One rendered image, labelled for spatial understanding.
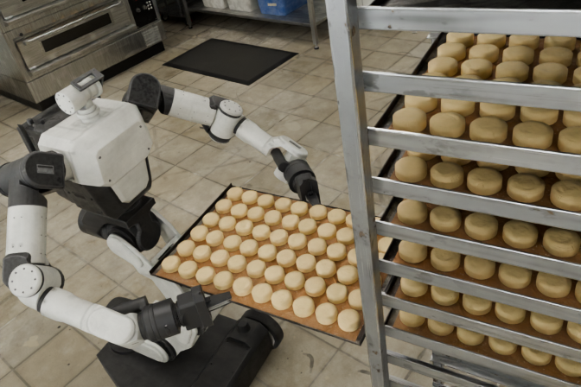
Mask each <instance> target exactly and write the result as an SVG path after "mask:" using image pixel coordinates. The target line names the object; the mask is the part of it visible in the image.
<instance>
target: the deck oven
mask: <svg viewBox="0 0 581 387"><path fill-rule="evenodd" d="M165 39H167V36H166V33H165V30H164V27H163V22H162V20H161V17H160V13H159V10H158V8H157V4H156V0H0V93H1V95H3V96H4V97H7V98H10V99H13V100H15V101H17V102H19V103H22V104H24V105H27V106H29V107H32V108H34V109H37V110H38V111H45V110H46V109H47V108H48V107H50V106H52V105H54V104H56V100H55V94H56V93H57V92H59V91H61V90H62V89H64V88H66V87H67V86H70V83H71V81H73V80H74V79H77V78H78V77H79V76H81V75H82V74H84V73H86V72H88V71H90V70H91V69H93V68H95V69H96V70H98V71H99V72H100V73H102V74H103V75H104V81H103V82H105V81H106V80H108V79H110V78H112V77H114V76H116V75H118V74H120V73H122V72H124V71H126V70H128V69H129V68H131V67H134V66H135V65H137V64H139V63H141V62H143V61H145V60H148V59H149V58H151V57H152V56H154V55H156V54H159V53H161V52H162V51H164V50H165V48H164V45H163V40H165Z"/></svg>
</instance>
